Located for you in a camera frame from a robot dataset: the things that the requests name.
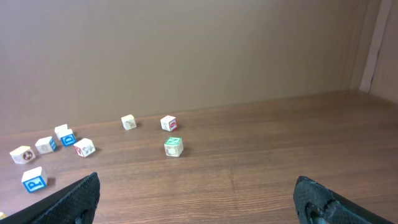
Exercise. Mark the ball picture blue block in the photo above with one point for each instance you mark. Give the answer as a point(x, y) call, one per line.
point(34, 179)

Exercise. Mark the yellow green top block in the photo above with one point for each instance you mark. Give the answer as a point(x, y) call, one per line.
point(128, 122)

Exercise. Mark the snail picture wooden block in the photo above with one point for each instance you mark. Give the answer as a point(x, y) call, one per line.
point(46, 145)

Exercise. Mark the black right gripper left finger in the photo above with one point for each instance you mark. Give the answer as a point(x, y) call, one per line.
point(76, 203)

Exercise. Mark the white block far right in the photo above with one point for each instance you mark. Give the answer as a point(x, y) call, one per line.
point(168, 123)

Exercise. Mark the yellow top letter block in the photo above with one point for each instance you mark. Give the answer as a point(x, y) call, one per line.
point(22, 155)

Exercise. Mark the blue sided sailboat block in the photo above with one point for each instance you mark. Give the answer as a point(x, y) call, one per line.
point(67, 137)

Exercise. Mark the key picture red A block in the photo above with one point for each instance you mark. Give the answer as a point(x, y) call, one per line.
point(84, 147)

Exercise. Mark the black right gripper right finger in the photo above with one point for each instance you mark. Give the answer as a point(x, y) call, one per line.
point(315, 203)

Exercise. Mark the green N letter block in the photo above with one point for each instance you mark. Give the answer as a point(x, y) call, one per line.
point(173, 146)

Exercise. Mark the number four wooden block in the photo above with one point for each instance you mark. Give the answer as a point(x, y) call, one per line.
point(2, 215)

